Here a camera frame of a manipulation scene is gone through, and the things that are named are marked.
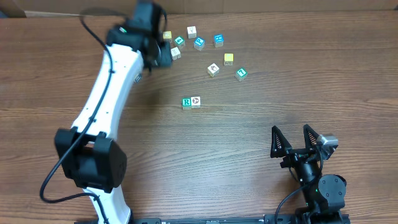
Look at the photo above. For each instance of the white hand picture block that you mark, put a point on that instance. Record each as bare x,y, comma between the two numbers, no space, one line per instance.
213,70

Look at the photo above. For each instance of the soccer ball wooden block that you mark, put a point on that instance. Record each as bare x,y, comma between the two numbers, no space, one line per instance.
196,102

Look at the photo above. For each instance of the white block blue side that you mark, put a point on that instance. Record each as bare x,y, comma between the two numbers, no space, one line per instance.
138,78

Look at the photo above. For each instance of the white bulb picture block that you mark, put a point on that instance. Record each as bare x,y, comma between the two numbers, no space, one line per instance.
191,32

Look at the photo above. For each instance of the yellow top wooden block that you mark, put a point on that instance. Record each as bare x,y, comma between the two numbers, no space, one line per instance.
228,59

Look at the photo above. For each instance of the green 7 wooden block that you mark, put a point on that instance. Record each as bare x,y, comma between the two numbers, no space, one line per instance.
241,74

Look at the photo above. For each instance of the green R wooden block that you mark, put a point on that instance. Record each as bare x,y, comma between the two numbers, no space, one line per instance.
186,103

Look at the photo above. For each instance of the blue top wooden block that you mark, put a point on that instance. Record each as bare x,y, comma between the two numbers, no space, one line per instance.
218,40

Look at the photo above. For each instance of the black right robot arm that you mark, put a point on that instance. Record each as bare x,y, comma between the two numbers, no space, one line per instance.
324,194

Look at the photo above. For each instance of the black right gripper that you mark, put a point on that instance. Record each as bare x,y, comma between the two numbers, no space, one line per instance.
295,155

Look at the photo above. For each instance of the small yellow top block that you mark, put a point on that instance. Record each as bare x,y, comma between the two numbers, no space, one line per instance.
167,36

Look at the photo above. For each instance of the white X wooden block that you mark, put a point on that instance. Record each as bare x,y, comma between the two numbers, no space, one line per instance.
175,53

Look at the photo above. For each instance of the blue P wooden block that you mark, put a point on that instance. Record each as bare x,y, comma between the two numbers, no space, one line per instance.
199,43

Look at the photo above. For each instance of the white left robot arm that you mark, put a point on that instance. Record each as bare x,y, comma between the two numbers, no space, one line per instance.
88,151

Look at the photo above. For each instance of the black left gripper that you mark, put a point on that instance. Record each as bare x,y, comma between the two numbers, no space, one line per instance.
165,60

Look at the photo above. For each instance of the green 4 wooden block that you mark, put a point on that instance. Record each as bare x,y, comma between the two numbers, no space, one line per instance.
179,41

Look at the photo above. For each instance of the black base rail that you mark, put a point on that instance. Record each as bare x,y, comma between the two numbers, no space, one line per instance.
266,219

